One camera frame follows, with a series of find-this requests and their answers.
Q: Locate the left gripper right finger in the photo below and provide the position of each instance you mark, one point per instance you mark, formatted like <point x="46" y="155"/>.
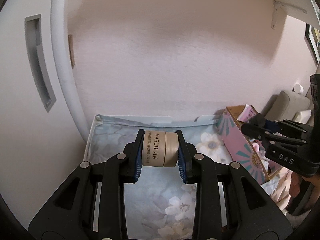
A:
<point x="230" y="204"/>

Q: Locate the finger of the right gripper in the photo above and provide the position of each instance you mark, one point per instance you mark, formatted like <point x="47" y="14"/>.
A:
<point x="266" y="136"/>
<point x="282" y="126"/>

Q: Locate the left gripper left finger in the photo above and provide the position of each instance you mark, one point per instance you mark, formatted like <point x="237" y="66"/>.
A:
<point x="89" y="204"/>

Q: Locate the beige round cream jar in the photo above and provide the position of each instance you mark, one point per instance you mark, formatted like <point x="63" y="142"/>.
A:
<point x="160" y="149"/>

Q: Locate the white patterned sock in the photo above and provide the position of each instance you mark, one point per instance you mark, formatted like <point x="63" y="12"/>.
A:
<point x="260" y="152"/>

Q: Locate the person's right hand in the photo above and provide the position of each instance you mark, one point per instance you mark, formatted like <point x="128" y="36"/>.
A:
<point x="296" y="181"/>

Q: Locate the pink patterned cardboard box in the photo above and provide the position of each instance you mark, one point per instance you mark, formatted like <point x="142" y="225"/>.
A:
<point x="242" y="149"/>

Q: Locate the grey headboard cushion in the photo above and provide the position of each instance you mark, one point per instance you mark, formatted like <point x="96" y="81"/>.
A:
<point x="286" y="105"/>

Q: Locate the white wardrobe door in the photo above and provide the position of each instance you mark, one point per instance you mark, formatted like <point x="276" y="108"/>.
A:
<point x="38" y="149"/>

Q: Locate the floral blue cloth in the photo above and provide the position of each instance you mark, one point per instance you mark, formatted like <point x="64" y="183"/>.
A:
<point x="160" y="205"/>

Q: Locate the white table tray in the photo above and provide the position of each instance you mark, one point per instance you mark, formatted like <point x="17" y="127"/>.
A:
<point x="109" y="134"/>

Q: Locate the brown door hinge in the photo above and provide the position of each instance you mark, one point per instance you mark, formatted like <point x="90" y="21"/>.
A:
<point x="71" y="50"/>

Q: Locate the white round wall knob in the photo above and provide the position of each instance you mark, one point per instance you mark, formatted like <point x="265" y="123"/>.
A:
<point x="299" y="89"/>

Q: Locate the framed wall picture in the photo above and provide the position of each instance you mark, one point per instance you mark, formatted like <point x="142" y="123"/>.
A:
<point x="312" y="37"/>

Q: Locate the grey recessed door handle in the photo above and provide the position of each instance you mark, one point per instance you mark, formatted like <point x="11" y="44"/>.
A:
<point x="37" y="61"/>

